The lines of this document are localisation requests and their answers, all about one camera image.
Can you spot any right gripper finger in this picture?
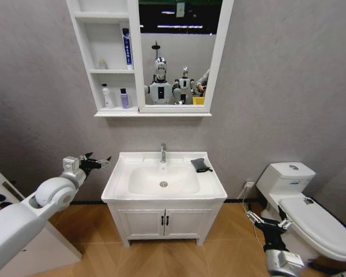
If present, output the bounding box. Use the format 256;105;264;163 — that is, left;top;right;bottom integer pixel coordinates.
277;205;294;230
243;201;265;227

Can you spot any cabinet mirror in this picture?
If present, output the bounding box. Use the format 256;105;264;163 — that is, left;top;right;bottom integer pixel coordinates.
138;0;224;106

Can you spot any white vanity cabinet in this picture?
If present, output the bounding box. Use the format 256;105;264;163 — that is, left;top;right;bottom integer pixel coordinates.
107;198;224;249

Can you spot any white toilet lid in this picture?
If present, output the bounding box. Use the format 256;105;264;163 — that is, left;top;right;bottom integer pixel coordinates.
277;196;346;262

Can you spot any purple bottle with black cap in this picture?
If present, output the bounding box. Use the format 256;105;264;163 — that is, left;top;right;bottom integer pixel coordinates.
119;88;131;110

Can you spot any white side cabinet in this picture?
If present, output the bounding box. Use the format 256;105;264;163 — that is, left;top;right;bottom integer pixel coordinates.
0;160;83;277

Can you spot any white wall cabinet with shelves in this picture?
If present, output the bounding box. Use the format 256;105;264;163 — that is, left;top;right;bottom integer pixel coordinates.
66;0;235;118

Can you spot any thin white cable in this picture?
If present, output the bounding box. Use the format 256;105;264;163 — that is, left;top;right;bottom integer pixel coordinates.
242;186;266;249

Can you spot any grey folded towel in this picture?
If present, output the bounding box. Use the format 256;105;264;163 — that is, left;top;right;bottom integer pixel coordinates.
190;158;214;174

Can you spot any white toilet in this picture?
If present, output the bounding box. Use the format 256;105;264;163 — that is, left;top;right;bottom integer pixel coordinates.
255;162;346;263

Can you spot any white ceramic washbasin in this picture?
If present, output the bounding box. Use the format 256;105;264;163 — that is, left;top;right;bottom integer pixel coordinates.
100;151;228;204

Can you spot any white bottle with black cap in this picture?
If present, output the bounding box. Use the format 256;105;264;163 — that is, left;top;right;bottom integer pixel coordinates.
100;83;115;110

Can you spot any blue and white toothpaste tube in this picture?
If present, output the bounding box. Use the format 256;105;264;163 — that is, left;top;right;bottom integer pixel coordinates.
122;28;134;70

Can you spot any white vanity door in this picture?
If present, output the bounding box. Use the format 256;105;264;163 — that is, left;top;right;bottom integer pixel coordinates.
118;208;166;239
164;208;213;239

